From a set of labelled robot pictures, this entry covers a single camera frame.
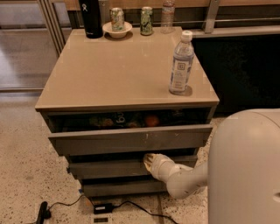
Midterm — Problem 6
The grey drawer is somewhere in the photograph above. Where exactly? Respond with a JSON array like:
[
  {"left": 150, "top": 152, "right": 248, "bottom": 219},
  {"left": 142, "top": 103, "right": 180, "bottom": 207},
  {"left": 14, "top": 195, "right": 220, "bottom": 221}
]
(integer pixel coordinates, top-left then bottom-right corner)
[
  {"left": 49, "top": 123, "right": 212, "bottom": 156},
  {"left": 81, "top": 175, "right": 166, "bottom": 197},
  {"left": 66, "top": 154, "right": 199, "bottom": 179}
]

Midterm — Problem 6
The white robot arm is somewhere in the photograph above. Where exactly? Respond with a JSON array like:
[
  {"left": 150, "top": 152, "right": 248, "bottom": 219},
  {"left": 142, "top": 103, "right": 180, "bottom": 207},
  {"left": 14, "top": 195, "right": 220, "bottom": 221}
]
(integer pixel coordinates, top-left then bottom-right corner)
[{"left": 143, "top": 108, "right": 280, "bottom": 224}]

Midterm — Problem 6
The black power cable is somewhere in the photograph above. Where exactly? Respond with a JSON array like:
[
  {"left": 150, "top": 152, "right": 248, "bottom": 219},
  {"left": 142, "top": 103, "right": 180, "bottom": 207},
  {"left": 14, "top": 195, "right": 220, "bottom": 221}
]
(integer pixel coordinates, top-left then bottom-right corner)
[{"left": 46, "top": 193, "right": 179, "bottom": 224}]

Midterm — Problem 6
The grey top drawer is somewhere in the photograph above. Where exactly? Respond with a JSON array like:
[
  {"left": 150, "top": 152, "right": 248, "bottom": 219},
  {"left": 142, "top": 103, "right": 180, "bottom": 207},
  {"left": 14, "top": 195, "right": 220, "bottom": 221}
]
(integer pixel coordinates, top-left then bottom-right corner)
[{"left": 49, "top": 123, "right": 212, "bottom": 156}]

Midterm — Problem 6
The clear water bottle white cap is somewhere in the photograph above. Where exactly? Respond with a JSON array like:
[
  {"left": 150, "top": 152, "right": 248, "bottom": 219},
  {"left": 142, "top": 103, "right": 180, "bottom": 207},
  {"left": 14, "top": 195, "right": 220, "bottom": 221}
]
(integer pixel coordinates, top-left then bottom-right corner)
[{"left": 169, "top": 31, "right": 194, "bottom": 95}]

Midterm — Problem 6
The dark snack bag in drawer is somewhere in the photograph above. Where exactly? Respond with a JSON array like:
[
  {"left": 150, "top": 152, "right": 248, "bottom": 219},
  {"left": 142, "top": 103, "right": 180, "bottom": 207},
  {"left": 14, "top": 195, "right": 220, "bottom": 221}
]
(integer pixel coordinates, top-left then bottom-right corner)
[{"left": 89, "top": 112, "right": 143, "bottom": 130}]

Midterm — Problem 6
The green drink can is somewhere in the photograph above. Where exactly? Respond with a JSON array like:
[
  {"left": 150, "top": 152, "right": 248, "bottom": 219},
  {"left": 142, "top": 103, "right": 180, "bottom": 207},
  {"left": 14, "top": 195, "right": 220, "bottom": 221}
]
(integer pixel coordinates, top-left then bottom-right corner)
[{"left": 140, "top": 6, "right": 152, "bottom": 36}]

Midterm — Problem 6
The clear plastic bottle back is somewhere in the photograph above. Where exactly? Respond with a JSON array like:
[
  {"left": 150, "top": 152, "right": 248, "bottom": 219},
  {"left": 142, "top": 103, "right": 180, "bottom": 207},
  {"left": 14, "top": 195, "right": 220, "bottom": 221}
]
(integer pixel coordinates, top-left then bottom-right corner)
[{"left": 161, "top": 0, "right": 175, "bottom": 34}]

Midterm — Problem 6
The white ceramic bowl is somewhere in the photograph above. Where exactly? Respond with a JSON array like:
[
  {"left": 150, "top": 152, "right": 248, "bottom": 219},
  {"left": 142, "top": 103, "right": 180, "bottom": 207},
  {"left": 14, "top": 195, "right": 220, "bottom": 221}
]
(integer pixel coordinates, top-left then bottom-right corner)
[{"left": 102, "top": 22, "right": 132, "bottom": 39}]

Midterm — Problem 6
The orange fruit in drawer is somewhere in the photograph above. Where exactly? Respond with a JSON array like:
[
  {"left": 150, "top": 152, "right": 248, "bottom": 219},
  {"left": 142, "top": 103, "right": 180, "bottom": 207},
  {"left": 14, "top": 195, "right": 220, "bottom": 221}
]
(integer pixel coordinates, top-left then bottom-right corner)
[{"left": 144, "top": 115, "right": 160, "bottom": 127}]

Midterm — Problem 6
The grey drawer cabinet beige top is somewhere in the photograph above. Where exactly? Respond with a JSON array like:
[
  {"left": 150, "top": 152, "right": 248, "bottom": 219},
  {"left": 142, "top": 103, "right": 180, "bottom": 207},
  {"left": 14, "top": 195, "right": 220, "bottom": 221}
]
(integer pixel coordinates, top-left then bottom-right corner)
[{"left": 35, "top": 28, "right": 219, "bottom": 184}]

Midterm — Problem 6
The black insulated flask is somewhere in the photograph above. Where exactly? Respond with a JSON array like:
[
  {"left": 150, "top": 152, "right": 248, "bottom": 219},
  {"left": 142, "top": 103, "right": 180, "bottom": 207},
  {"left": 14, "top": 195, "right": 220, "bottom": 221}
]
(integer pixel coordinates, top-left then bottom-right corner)
[{"left": 79, "top": 0, "right": 103, "bottom": 39}]

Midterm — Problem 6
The green can in bowl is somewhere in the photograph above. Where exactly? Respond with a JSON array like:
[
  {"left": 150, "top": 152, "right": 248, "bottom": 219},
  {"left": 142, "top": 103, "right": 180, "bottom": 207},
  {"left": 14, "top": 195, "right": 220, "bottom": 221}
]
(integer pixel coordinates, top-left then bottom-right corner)
[{"left": 110, "top": 7, "right": 124, "bottom": 32}]

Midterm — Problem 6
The grey bottom drawer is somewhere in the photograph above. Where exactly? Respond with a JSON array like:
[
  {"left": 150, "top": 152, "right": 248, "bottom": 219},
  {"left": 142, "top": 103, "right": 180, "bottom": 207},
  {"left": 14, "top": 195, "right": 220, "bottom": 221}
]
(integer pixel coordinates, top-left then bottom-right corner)
[{"left": 81, "top": 175, "right": 166, "bottom": 197}]

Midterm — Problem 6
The black plug on floor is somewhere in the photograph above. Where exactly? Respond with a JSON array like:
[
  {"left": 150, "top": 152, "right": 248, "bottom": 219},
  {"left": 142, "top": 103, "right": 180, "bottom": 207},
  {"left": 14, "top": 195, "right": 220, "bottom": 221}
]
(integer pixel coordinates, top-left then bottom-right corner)
[{"left": 36, "top": 201, "right": 52, "bottom": 224}]

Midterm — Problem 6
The metal railing post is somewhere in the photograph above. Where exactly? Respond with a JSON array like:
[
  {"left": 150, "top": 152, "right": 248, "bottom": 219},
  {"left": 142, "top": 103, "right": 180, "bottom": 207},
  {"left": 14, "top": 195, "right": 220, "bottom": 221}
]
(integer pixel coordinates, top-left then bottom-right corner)
[{"left": 202, "top": 0, "right": 221, "bottom": 33}]

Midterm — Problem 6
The black power adapter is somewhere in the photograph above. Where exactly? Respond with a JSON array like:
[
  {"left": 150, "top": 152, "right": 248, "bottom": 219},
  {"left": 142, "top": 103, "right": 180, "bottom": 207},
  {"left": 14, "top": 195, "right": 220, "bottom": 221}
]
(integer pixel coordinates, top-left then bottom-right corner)
[{"left": 94, "top": 203, "right": 114, "bottom": 214}]

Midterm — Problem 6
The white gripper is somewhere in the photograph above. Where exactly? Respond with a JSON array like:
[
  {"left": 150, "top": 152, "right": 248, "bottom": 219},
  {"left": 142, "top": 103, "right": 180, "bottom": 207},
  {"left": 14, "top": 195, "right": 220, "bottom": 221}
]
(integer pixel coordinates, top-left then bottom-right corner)
[{"left": 143, "top": 153, "right": 182, "bottom": 183}]

